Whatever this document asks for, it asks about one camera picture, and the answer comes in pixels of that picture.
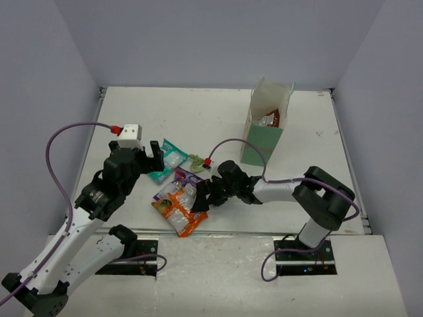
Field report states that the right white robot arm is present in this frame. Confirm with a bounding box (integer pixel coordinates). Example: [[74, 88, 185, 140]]
[[192, 160, 360, 260]]

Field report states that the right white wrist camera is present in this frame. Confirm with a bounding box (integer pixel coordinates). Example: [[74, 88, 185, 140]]
[[202, 158, 213, 173]]

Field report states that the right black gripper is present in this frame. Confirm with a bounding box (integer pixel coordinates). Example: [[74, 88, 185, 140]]
[[191, 175, 239, 213]]

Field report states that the green paper bag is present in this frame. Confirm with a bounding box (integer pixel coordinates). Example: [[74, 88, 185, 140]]
[[241, 78, 295, 166]]

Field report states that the purple snack packet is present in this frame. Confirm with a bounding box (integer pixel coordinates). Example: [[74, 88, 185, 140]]
[[153, 167, 203, 201]]

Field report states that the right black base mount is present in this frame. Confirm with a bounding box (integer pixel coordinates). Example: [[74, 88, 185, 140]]
[[275, 240, 337, 276]]

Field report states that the teal snack packet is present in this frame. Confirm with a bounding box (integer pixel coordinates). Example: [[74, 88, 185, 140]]
[[148, 139, 188, 185]]

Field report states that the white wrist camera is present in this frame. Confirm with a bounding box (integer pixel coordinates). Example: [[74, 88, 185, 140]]
[[117, 124, 143, 149], [202, 158, 213, 173]]

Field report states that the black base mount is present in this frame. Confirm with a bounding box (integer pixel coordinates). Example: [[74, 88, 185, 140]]
[[95, 240, 158, 277], [275, 240, 337, 276]]

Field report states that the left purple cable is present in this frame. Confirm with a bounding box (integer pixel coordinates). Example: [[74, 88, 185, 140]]
[[0, 122, 120, 306]]

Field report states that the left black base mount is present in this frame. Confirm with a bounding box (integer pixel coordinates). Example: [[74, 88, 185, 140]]
[[95, 240, 158, 277]]

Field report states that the red chips bag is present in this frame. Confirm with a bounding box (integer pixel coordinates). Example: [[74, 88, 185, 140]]
[[258, 109, 280, 127]]

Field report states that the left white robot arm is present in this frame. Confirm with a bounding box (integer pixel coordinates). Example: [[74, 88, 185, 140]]
[[1, 141, 165, 316]]

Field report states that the small green wrapper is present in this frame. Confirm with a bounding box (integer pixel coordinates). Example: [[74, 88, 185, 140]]
[[188, 154, 208, 174]]

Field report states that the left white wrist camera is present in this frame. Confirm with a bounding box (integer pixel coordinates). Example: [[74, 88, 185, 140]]
[[117, 124, 143, 149]]

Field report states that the orange snack packet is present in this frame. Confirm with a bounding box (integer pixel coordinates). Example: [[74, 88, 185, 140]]
[[151, 189, 208, 238]]

